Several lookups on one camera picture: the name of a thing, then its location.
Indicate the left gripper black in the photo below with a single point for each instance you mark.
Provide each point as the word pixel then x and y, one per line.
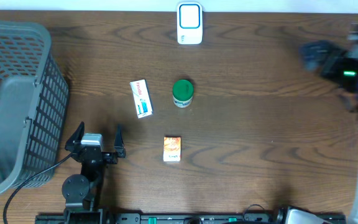
pixel 120 150

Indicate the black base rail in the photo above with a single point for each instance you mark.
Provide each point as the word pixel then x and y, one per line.
pixel 135 218

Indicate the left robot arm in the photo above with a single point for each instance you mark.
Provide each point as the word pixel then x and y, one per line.
pixel 82 191

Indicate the small orange box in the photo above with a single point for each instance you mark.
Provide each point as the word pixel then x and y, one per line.
pixel 172 149

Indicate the green lidded jar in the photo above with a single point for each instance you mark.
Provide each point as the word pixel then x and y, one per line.
pixel 182 92

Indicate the grey plastic basket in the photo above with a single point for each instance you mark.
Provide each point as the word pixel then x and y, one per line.
pixel 33 103

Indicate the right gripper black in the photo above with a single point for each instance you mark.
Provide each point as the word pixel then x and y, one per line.
pixel 339 54

